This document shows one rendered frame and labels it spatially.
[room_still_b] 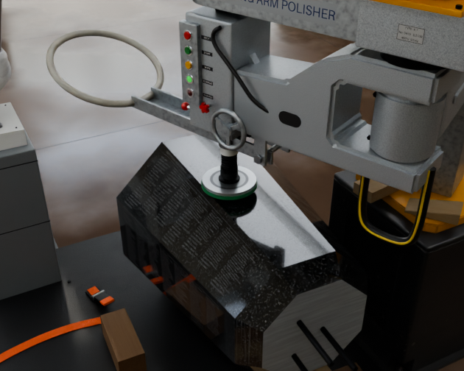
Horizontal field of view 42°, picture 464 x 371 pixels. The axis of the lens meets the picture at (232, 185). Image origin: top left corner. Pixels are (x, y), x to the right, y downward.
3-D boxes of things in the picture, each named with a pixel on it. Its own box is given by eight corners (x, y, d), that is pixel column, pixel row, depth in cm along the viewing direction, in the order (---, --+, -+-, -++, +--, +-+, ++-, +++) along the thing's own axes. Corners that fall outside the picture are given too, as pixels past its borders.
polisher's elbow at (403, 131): (381, 128, 190) (389, 70, 179) (441, 143, 182) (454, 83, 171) (358, 153, 177) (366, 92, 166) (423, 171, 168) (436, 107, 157)
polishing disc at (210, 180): (191, 181, 234) (190, 179, 233) (228, 161, 246) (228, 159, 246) (229, 203, 221) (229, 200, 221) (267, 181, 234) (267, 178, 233)
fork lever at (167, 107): (295, 148, 218) (297, 135, 215) (264, 169, 205) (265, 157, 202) (159, 94, 253) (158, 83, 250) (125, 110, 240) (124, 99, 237)
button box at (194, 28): (204, 103, 209) (202, 23, 194) (199, 106, 207) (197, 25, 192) (187, 97, 213) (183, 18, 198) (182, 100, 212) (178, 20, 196)
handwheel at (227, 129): (261, 146, 205) (261, 106, 197) (242, 157, 199) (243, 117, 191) (226, 133, 213) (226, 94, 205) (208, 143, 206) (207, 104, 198)
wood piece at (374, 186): (386, 177, 253) (388, 167, 250) (404, 187, 246) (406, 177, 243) (352, 192, 243) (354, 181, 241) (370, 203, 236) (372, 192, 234)
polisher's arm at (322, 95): (434, 196, 191) (468, 48, 164) (403, 231, 175) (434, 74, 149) (250, 130, 229) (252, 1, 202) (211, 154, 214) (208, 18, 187)
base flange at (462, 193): (435, 150, 281) (437, 141, 278) (521, 202, 244) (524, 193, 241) (350, 175, 262) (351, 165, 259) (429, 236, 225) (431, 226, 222)
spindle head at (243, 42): (304, 139, 215) (313, 15, 191) (269, 163, 201) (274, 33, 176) (226, 112, 234) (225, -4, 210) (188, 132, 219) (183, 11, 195)
